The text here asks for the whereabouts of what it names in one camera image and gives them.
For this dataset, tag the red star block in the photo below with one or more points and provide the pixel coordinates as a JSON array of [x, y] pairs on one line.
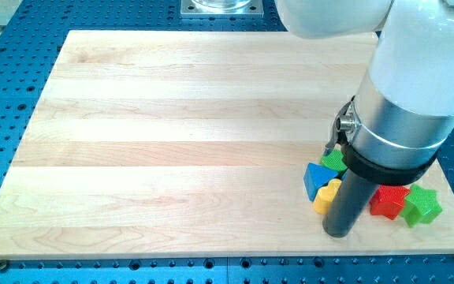
[[388, 201]]

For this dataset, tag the yellow heart block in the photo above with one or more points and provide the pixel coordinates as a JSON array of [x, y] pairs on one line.
[[325, 196]]

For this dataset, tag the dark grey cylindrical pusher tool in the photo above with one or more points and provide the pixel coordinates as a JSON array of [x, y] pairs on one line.
[[353, 195]]

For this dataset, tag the wooden board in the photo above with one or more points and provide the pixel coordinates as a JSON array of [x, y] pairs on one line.
[[180, 144]]

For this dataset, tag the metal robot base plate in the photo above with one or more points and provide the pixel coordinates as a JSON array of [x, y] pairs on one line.
[[196, 8]]

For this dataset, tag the blue triangle block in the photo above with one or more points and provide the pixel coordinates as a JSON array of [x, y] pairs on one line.
[[315, 177]]

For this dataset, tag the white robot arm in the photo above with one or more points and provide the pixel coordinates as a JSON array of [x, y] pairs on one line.
[[390, 131]]

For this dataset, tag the silver clamp lever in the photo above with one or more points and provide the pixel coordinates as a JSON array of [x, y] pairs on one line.
[[344, 123]]

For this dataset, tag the green star block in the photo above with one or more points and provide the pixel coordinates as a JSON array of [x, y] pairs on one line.
[[420, 206]]

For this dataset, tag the green block behind triangle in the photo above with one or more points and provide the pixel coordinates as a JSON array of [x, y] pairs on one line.
[[334, 161]]

